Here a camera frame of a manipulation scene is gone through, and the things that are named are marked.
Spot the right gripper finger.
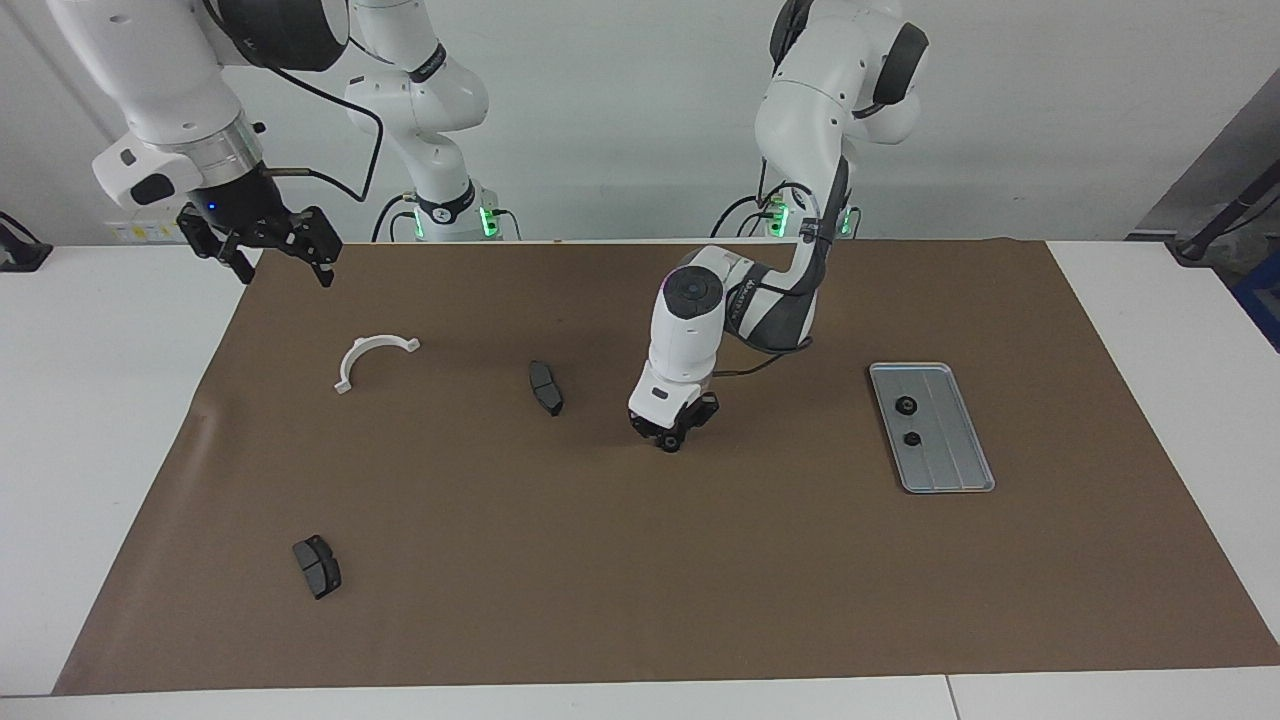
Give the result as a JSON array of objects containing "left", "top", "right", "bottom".
[
  {"left": 178, "top": 205, "right": 256, "bottom": 286},
  {"left": 285, "top": 207, "right": 343, "bottom": 288}
]

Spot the silver metal tray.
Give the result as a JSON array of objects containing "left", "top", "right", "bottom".
[{"left": 868, "top": 362, "right": 997, "bottom": 495}]

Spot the slim dark brake pad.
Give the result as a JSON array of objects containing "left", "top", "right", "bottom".
[{"left": 527, "top": 360, "right": 565, "bottom": 418}]

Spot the brown table mat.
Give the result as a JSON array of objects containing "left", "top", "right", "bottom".
[{"left": 52, "top": 238, "right": 1280, "bottom": 698}]

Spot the black clamp stand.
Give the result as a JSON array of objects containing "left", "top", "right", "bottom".
[{"left": 0, "top": 212, "right": 53, "bottom": 273}]

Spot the wide dark brake pad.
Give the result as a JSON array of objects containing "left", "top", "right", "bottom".
[{"left": 292, "top": 535, "right": 343, "bottom": 601}]

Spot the black tripod leg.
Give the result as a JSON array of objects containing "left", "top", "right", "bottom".
[{"left": 1170, "top": 165, "right": 1280, "bottom": 263}]

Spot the blue crate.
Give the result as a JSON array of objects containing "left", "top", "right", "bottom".
[{"left": 1232, "top": 252, "right": 1280, "bottom": 353}]

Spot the black base cable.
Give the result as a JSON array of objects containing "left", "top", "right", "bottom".
[
  {"left": 710, "top": 150, "right": 806, "bottom": 239},
  {"left": 372, "top": 193, "right": 416, "bottom": 243}
]

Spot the white wall socket box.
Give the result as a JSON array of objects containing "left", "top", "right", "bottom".
[{"left": 105, "top": 213, "right": 191, "bottom": 244}]

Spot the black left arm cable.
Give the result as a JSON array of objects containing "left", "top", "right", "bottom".
[{"left": 712, "top": 335, "right": 816, "bottom": 381}]

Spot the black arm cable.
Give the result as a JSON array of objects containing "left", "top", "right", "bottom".
[
  {"left": 712, "top": 335, "right": 816, "bottom": 381},
  {"left": 265, "top": 60, "right": 386, "bottom": 206}
]

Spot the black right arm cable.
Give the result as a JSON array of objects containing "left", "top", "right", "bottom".
[{"left": 265, "top": 60, "right": 386, "bottom": 206}]

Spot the white curved plastic bracket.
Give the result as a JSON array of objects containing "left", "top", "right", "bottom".
[{"left": 333, "top": 335, "right": 422, "bottom": 395}]

